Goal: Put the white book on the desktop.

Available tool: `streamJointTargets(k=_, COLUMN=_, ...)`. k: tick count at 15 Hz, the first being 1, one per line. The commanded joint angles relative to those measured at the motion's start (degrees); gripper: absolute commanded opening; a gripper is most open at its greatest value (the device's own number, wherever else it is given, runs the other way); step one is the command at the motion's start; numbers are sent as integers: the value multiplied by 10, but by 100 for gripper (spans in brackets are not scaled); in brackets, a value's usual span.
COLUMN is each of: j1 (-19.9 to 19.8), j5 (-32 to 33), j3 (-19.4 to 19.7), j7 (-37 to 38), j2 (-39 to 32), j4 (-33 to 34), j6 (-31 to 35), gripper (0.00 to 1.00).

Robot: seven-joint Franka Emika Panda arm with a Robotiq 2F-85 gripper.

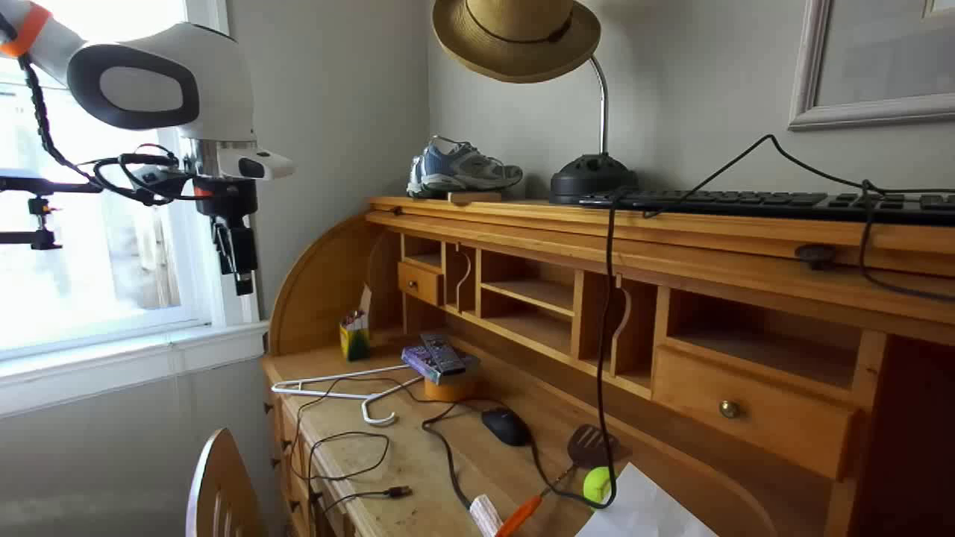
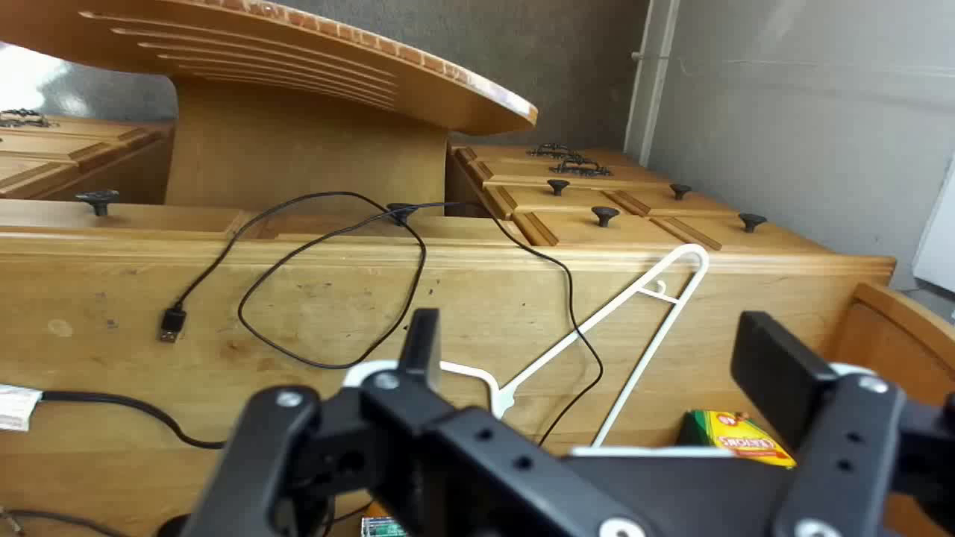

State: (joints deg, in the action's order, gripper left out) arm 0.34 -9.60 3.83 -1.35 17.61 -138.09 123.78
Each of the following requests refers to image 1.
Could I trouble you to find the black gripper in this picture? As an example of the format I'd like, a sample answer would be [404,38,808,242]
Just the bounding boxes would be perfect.
[193,180,256,296]

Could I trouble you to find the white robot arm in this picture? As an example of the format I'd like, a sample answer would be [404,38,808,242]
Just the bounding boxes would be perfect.
[0,0,292,296]

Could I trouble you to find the crayon box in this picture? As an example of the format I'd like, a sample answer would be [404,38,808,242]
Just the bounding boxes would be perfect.
[338,309,369,360]

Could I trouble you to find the white plastic hanger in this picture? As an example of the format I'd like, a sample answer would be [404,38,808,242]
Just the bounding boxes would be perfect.
[272,363,420,427]

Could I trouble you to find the grey blue sneaker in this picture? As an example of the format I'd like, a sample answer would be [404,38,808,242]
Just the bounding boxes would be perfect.
[407,136,523,196]

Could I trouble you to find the wooden roll-top desk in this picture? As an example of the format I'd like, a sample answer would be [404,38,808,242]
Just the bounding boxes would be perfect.
[265,196,955,537]

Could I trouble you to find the orange tape roll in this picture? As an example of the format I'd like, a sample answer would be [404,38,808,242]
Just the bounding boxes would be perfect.
[417,373,477,403]

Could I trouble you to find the straw hat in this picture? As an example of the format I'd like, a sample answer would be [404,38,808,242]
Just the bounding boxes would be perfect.
[434,0,601,84]

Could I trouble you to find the black computer mouse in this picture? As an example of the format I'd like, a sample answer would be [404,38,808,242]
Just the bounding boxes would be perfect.
[481,409,532,448]

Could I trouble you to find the yellow tennis ball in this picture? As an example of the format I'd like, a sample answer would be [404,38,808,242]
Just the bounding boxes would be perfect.
[581,466,611,503]

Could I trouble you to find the white paper sheet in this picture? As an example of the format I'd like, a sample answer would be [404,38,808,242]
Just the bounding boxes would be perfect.
[577,461,716,537]

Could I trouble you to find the framed picture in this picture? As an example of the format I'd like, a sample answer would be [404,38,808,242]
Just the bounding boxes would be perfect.
[789,0,955,130]

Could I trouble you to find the black keyboard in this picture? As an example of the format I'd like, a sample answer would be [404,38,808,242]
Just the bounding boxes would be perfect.
[581,190,955,226]

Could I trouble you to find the black camera stand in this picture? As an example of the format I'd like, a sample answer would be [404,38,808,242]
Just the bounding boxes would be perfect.
[0,175,98,250]

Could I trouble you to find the black cable on desk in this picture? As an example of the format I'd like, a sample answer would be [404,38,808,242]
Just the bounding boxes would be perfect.
[292,375,417,514]

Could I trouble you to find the black lamp cord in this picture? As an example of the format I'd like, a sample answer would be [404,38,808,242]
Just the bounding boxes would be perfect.
[526,190,632,514]

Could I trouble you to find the black spatula orange handle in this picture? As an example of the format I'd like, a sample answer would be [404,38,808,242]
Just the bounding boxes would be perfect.
[495,424,619,537]

